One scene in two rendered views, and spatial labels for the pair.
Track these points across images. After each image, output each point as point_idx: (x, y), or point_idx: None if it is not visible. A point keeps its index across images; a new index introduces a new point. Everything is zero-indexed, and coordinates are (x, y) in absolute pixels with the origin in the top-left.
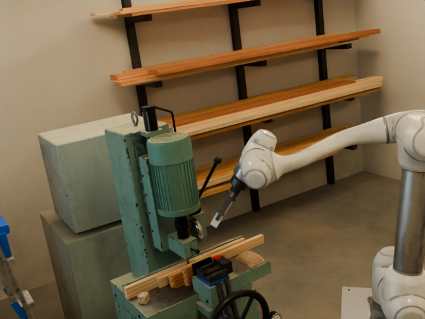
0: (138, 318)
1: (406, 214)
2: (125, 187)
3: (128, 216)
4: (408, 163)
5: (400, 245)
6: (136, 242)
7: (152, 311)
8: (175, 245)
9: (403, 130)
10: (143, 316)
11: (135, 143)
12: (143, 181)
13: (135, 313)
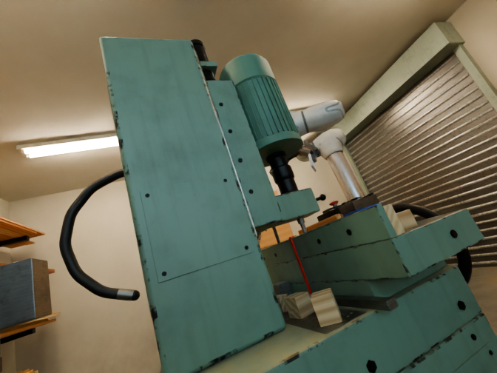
0: (452, 248)
1: (351, 172)
2: (181, 119)
3: (185, 180)
4: (339, 145)
5: (359, 190)
6: (222, 229)
7: (440, 215)
8: (293, 200)
9: (329, 132)
10: (461, 214)
11: (200, 63)
12: (220, 113)
13: (441, 242)
